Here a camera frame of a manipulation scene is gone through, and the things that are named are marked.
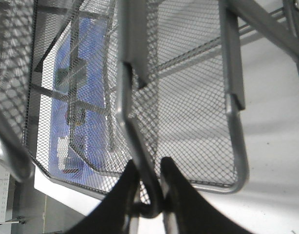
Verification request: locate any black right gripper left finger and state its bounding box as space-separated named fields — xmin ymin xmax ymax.
xmin=66 ymin=160 xmax=140 ymax=234

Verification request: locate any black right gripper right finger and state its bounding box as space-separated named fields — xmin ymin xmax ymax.
xmin=161 ymin=157 xmax=250 ymax=234

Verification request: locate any silver mesh tray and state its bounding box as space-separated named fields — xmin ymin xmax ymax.
xmin=0 ymin=0 xmax=36 ymax=183
xmin=27 ymin=0 xmax=248 ymax=197

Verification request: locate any white circuit breaker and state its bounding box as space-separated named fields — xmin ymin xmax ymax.
xmin=56 ymin=134 xmax=86 ymax=174

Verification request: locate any blue plastic tray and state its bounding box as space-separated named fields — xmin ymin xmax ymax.
xmin=49 ymin=18 xmax=113 ymax=187

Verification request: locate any silver top mesh tray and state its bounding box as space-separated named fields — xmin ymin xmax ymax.
xmin=0 ymin=0 xmax=36 ymax=183

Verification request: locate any green electrical switch block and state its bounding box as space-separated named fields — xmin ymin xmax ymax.
xmin=54 ymin=58 xmax=87 ymax=93

